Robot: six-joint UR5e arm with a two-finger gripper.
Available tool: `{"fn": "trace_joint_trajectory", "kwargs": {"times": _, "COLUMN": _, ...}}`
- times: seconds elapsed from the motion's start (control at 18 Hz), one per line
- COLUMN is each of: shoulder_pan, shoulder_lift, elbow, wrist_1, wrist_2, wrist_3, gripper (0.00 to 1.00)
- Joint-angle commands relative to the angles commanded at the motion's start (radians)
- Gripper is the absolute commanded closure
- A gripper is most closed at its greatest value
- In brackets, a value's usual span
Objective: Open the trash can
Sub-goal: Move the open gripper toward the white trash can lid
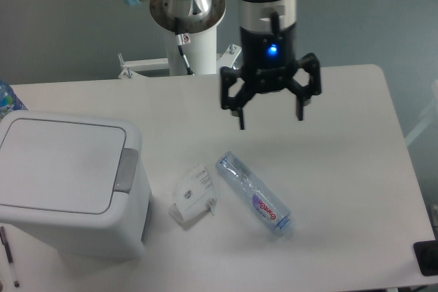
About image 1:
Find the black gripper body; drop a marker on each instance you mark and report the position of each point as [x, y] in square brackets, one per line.
[269, 62]

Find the black pen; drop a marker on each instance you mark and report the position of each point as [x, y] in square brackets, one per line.
[8, 252]

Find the blue labelled water bottle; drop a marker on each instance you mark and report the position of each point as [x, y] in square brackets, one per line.
[9, 100]

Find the black device at edge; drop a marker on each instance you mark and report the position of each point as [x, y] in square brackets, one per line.
[426, 255]

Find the empty clear plastic bottle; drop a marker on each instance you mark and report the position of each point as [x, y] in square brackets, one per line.
[259, 198]

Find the crumpled white paper package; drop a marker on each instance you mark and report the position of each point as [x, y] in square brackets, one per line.
[193, 197]

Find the white plastic trash can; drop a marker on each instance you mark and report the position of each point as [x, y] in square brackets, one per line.
[76, 183]

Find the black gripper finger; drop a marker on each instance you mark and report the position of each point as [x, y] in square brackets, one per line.
[235, 104]
[311, 65]

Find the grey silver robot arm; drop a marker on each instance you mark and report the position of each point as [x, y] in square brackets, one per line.
[193, 16]

